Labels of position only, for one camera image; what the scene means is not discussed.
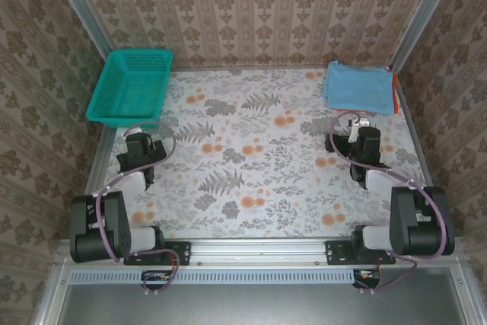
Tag orange folded t-shirt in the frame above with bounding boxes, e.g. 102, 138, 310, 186
390, 71, 400, 115

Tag light blue t-shirt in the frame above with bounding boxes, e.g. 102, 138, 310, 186
321, 60, 395, 116

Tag grey metal panel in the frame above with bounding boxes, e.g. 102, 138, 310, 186
33, 263, 487, 325

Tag aluminium mounting rail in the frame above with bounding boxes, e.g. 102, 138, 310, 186
56, 236, 464, 266

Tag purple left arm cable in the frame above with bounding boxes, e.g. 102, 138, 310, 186
94, 120, 180, 298

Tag black connector box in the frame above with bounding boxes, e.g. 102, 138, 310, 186
141, 269, 173, 290
352, 268, 382, 290

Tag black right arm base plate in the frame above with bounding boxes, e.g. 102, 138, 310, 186
325, 240, 397, 266

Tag teal plastic basket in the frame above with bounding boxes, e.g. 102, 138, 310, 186
85, 49, 175, 130

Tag aluminium frame post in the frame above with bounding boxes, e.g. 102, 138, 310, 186
390, 0, 463, 72
44, 0, 113, 71

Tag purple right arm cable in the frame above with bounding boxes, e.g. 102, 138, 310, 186
328, 110, 449, 296

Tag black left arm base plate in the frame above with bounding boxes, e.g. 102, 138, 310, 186
123, 240, 192, 266

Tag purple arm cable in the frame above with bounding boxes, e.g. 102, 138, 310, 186
328, 110, 449, 296
94, 120, 180, 298

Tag white slotted cable duct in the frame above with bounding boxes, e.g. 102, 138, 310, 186
70, 268, 355, 285

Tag floral print tablecloth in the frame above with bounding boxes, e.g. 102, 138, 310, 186
91, 67, 445, 241

